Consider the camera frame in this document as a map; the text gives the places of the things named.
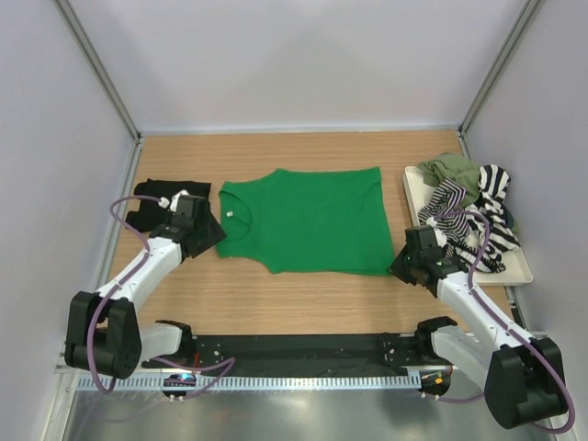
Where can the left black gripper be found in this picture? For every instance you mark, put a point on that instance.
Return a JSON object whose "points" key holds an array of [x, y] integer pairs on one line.
{"points": [[215, 234]]}

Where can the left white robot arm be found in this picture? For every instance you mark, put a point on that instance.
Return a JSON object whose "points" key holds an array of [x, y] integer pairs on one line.
{"points": [[103, 336]]}

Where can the black white striped tank top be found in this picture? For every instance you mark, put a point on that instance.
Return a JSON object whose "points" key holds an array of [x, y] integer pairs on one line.
{"points": [[481, 249]]}

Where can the left aluminium frame post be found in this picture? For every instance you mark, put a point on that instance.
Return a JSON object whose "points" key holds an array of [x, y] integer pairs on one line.
{"points": [[80, 36]]}

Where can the slotted cable duct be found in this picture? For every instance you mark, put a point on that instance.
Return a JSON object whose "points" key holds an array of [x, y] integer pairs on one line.
{"points": [[168, 380]]}

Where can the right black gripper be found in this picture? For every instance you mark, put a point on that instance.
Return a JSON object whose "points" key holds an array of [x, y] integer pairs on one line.
{"points": [[397, 269]]}

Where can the aluminium front rail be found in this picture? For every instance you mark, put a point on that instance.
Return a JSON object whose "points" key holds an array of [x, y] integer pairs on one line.
{"points": [[61, 365]]}

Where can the aluminium frame post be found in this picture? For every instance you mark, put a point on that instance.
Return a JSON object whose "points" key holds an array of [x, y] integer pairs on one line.
{"points": [[80, 36], [505, 54]]}

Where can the bright green tank top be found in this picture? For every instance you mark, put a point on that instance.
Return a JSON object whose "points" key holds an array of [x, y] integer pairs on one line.
{"points": [[307, 222]]}

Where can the olive green tank top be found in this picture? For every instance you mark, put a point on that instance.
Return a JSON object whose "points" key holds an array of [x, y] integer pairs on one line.
{"points": [[463, 184]]}

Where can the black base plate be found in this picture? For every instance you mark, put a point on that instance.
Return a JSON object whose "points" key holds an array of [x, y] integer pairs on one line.
{"points": [[312, 356]]}

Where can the white plastic tray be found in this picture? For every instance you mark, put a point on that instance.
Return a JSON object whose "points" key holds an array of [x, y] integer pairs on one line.
{"points": [[418, 194]]}

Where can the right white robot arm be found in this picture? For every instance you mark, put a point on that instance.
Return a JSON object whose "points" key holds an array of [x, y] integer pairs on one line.
{"points": [[520, 376]]}

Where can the right aluminium frame post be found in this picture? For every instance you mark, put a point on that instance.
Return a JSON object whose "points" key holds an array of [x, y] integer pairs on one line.
{"points": [[505, 54]]}

